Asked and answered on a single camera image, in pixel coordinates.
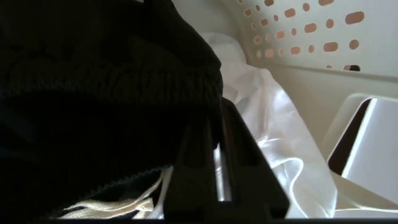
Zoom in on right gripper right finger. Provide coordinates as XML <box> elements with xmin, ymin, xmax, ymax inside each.
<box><xmin>221</xmin><ymin>96</ymin><xmax>290</xmax><ymax>218</ymax></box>

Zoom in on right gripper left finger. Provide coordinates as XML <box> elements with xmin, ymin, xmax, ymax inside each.
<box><xmin>164</xmin><ymin>115</ymin><xmax>223</xmax><ymax>218</ymax></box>

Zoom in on black shorts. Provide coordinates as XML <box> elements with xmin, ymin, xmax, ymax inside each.
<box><xmin>0</xmin><ymin>0</ymin><xmax>224</xmax><ymax>219</ymax></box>

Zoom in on white laundry basket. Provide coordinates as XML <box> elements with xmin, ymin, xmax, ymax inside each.
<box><xmin>172</xmin><ymin>0</ymin><xmax>398</xmax><ymax>218</ymax></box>

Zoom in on white garment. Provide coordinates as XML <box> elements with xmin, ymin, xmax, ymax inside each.
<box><xmin>149</xmin><ymin>30</ymin><xmax>338</xmax><ymax>218</ymax></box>

